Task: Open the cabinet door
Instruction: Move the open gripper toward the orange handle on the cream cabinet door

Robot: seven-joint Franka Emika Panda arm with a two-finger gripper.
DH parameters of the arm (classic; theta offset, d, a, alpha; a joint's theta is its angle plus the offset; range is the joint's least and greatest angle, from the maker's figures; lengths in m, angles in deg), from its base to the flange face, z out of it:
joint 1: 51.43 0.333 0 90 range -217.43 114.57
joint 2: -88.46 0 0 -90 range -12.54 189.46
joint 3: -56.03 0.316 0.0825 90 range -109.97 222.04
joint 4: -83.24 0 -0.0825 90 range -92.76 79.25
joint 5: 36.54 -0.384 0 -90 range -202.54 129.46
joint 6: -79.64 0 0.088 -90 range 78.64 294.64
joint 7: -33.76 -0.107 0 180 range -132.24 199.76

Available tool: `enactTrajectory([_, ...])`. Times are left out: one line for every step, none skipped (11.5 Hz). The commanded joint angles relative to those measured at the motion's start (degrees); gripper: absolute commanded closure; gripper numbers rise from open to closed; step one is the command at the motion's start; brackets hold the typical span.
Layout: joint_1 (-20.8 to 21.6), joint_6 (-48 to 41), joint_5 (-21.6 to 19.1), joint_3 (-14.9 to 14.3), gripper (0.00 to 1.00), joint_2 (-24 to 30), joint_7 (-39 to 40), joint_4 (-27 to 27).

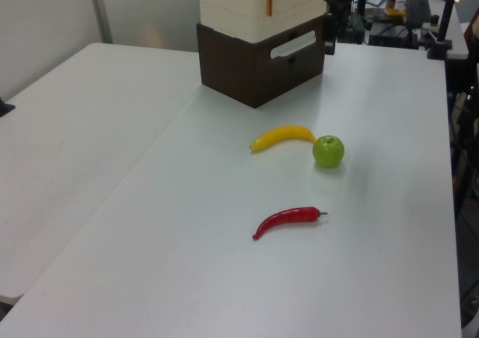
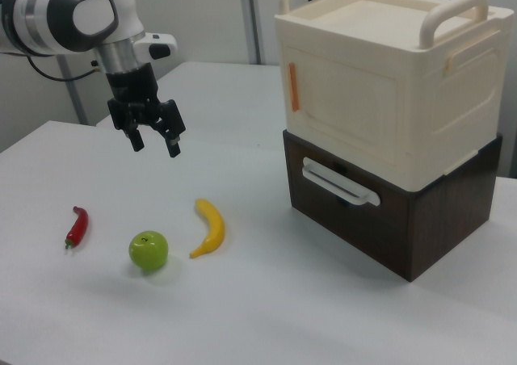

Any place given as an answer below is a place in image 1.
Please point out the cream plastic cabinet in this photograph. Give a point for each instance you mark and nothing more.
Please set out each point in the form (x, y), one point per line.
(235, 5)

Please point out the black electronics box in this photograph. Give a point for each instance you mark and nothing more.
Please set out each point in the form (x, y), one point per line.
(391, 35)

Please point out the yellow flat object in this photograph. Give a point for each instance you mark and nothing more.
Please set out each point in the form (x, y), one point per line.
(396, 12)

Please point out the dark brown wooden box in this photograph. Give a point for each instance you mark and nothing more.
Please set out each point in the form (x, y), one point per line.
(239, 69)

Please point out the black table clamp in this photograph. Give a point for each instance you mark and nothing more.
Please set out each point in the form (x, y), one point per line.
(438, 49)

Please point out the yellow toy banana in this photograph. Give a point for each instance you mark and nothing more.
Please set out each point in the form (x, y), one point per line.
(280, 135)

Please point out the green toy apple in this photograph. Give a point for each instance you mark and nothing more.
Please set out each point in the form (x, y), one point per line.
(328, 152)

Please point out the red toy chili pepper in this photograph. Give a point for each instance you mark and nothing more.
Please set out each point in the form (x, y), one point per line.
(288, 219)

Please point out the black camera stand pole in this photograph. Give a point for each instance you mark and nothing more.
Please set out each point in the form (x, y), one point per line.
(448, 9)

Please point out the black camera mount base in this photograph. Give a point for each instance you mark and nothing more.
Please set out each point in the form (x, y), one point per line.
(5, 108)

